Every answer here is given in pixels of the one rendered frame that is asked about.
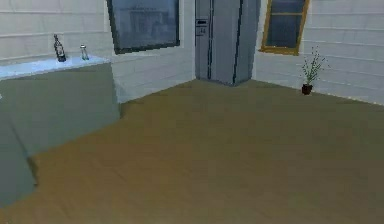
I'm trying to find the grey steel refrigerator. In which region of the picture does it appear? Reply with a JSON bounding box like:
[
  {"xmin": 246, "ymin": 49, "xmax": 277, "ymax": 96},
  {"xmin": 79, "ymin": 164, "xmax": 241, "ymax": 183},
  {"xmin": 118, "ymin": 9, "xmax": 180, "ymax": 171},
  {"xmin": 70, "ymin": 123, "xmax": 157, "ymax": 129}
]
[{"xmin": 194, "ymin": 0, "xmax": 262, "ymax": 87}]

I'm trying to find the grey green kitchen counter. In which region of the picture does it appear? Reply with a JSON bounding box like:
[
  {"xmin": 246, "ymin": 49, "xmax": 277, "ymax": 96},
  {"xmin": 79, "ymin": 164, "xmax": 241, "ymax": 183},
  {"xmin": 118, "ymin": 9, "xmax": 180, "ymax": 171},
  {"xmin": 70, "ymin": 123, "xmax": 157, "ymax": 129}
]
[{"xmin": 0, "ymin": 55, "xmax": 122, "ymax": 209}]

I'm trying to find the dark glass bottle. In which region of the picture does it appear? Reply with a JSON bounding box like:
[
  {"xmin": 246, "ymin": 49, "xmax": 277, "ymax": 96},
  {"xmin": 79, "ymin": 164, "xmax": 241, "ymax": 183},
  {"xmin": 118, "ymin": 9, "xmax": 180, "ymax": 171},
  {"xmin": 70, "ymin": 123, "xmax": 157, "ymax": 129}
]
[{"xmin": 53, "ymin": 34, "xmax": 67, "ymax": 63}]

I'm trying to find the dark framed window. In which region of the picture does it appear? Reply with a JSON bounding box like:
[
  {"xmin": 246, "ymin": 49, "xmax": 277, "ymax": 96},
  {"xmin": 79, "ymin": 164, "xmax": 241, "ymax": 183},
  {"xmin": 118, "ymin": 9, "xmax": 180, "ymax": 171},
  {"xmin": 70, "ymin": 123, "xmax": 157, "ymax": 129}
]
[{"xmin": 106, "ymin": 0, "xmax": 181, "ymax": 55}]

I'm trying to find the clear salt shaker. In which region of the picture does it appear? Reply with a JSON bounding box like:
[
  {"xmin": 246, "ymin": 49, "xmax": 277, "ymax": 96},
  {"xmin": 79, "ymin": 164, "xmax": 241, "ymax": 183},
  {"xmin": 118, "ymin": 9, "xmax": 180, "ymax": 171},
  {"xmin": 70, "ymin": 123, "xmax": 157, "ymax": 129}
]
[{"xmin": 79, "ymin": 44, "xmax": 90, "ymax": 61}]

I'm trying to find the yellow framed window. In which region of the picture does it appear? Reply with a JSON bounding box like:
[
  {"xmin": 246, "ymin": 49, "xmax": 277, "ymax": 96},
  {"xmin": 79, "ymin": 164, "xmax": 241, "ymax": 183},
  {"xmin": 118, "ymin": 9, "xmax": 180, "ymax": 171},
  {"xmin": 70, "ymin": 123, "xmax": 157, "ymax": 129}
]
[{"xmin": 259, "ymin": 0, "xmax": 311, "ymax": 56}]

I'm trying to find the potted green house plant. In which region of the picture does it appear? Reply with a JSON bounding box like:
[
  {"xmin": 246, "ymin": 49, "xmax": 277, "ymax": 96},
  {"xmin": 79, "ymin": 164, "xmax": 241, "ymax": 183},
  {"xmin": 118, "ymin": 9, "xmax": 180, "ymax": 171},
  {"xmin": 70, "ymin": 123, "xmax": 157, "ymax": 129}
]
[{"xmin": 300, "ymin": 46, "xmax": 327, "ymax": 96}]

